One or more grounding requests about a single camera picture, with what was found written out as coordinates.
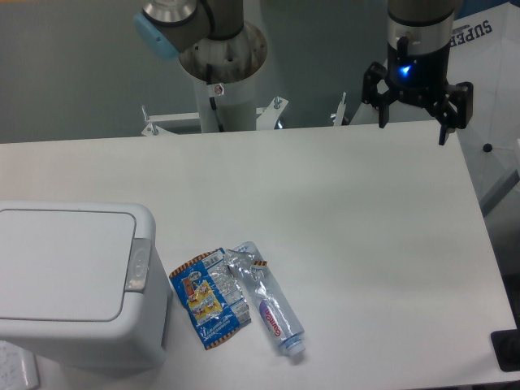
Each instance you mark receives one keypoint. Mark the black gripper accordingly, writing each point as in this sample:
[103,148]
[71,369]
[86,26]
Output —
[418,80]

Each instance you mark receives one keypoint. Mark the white push-lid trash can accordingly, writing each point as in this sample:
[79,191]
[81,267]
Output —
[82,283]

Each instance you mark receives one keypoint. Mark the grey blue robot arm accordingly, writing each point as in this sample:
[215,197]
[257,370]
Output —
[169,28]

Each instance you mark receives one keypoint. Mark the white umbrella with lettering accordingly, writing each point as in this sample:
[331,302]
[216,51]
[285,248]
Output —
[479,105]

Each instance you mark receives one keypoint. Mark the crushed clear plastic bottle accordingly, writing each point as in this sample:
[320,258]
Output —
[283,326]

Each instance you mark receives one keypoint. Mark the black device at table edge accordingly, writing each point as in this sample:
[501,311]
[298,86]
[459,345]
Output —
[506,347]

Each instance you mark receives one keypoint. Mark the blue snack wrapper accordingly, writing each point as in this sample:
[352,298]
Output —
[212,297]

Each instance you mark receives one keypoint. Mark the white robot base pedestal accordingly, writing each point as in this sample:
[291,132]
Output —
[224,72]

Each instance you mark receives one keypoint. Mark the white metal base frame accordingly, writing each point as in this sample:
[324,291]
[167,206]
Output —
[234,119]

